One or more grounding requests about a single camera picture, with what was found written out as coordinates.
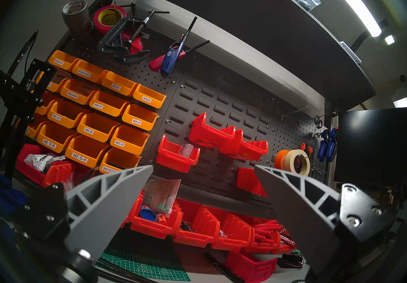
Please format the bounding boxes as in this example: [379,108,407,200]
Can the green cutting mat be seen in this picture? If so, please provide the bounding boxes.
[95,228,191,282]

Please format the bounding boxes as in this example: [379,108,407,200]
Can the red bin holding markers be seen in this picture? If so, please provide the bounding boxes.
[272,230,298,255]

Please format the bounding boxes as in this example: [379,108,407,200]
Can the blue hanging clamp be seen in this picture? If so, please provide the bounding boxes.
[317,128,338,163]

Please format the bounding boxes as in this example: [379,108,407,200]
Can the red handled tools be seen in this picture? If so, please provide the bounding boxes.
[253,220,283,243]

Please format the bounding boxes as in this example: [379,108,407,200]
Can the orange bin labelled M3-12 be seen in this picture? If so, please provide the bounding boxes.
[47,101,91,129]

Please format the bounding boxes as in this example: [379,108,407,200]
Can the black marker pen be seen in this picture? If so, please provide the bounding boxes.
[204,252,245,283]

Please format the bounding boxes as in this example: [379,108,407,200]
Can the orange bin labelled M2.5-6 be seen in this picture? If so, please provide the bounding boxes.
[37,122,80,153]

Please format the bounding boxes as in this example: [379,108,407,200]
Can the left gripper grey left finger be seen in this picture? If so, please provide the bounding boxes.
[11,165,154,260]

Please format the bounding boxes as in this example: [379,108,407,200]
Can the orange bin labelled M3X5X4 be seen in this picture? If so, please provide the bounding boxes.
[48,50,80,71]

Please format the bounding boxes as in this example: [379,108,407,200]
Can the blue plastic part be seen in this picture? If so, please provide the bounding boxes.
[139,205,167,225]

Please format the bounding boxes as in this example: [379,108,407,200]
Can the orange bin labelled M3X8 BAD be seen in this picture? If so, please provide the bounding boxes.
[72,59,108,84]

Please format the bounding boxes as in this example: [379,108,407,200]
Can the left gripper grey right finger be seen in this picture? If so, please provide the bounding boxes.
[254,165,396,276]

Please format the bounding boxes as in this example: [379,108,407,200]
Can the black battery holder module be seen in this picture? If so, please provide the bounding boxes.
[277,249,304,269]

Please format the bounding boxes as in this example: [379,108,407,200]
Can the white flat device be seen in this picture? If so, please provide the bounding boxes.
[339,41,363,65]

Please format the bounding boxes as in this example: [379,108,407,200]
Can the red tape roll yellow core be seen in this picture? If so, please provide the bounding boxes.
[93,5,128,34]

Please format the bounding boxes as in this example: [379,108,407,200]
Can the long black rod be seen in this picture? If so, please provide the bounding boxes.
[95,258,159,283]

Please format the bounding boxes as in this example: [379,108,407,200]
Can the black soldering iron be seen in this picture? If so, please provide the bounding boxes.
[7,30,38,78]

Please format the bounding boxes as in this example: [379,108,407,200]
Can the black soldering stand frame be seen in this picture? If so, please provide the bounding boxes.
[0,58,57,179]

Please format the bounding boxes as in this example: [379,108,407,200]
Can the blue spring clamp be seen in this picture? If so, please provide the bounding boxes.
[0,174,29,219]

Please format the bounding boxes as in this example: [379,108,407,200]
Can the beige masking tape roll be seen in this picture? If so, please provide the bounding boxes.
[284,150,310,177]

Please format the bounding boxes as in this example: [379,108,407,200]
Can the orange bin labelled M4X4X6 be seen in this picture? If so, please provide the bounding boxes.
[60,79,99,105]

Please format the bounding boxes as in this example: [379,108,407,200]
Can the grey louvred back panel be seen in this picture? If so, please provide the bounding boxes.
[140,60,277,203]

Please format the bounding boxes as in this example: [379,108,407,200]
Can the black overhead shelf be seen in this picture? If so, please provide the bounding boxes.
[103,0,377,111]

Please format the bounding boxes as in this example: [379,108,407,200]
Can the orange bin labelled M4-0.7X6 HEX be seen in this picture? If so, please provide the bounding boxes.
[99,147,142,174]

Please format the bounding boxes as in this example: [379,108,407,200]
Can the orange bin labelled M4-6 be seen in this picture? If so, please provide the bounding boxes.
[89,90,130,117]

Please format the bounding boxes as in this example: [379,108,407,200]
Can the long metal peg hook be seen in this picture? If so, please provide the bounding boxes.
[280,106,308,121]

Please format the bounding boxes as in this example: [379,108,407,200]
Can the small hanging metal snips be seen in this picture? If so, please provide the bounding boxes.
[312,114,325,138]

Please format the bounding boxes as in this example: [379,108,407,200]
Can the orange bin labelled M3X6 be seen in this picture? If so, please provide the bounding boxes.
[133,84,167,109]

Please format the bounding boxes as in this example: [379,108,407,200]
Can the grey duct tape roll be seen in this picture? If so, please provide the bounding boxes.
[61,0,94,40]

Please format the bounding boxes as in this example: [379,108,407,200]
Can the orange bin labelled M3-8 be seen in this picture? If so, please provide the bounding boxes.
[76,113,121,143]

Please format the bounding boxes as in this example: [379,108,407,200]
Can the blue long-nose lighter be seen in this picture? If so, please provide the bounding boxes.
[161,16,197,79]

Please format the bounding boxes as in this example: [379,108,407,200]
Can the red bin holding red tools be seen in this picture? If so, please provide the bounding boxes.
[237,214,282,254]

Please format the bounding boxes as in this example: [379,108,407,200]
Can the small orange parts bin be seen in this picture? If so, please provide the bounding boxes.
[34,91,62,116]
[16,114,50,139]
[36,69,72,93]

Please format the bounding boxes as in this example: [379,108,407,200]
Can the orange bin labelled M3-4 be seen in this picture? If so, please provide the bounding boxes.
[122,104,159,131]

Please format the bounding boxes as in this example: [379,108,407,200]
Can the black monitor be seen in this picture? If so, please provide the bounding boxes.
[334,108,407,187]

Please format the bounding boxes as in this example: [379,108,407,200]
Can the orange bin labelled M3-6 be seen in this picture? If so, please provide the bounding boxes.
[110,124,150,156]

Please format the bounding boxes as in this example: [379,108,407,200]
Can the red bin holding clear bags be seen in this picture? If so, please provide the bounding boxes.
[156,135,201,173]

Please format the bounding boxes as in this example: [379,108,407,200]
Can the dark metal C-clamp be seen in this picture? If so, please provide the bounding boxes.
[97,3,170,65]

